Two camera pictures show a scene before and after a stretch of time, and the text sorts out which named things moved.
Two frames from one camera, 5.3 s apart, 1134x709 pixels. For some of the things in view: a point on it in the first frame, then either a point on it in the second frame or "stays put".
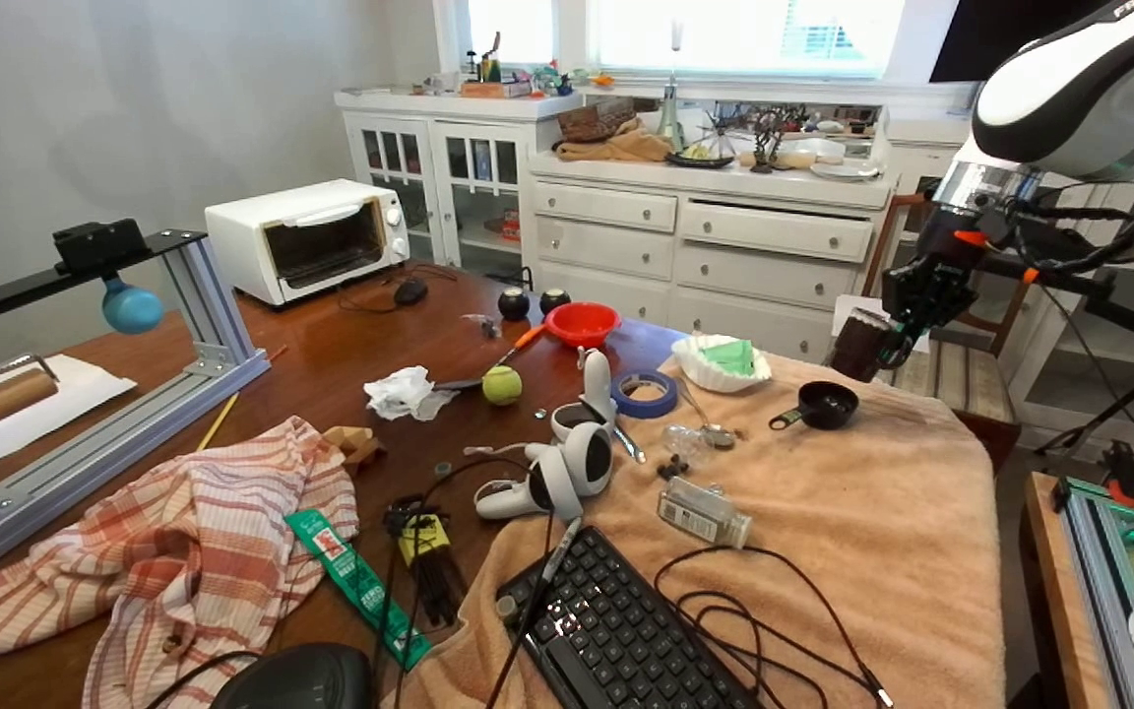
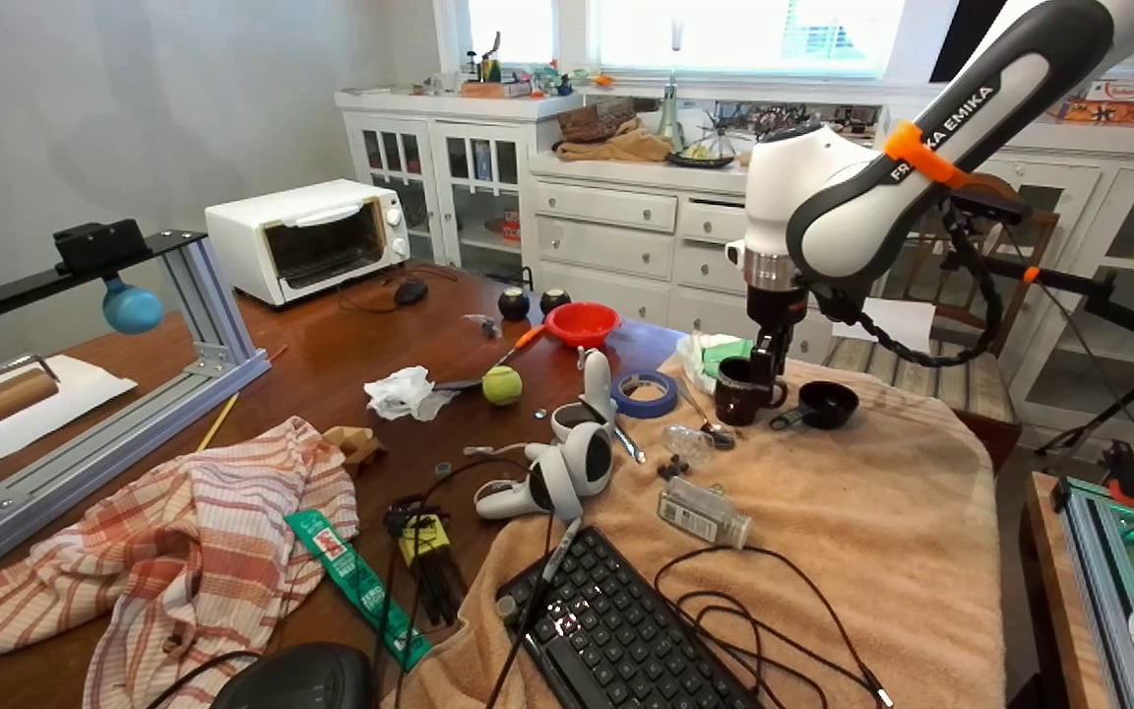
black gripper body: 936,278 to 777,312
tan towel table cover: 830,512 stays put
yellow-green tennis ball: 502,385 stays put
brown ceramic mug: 859,347 to 747,391
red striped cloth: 188,567 stays put
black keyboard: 608,637 stays put
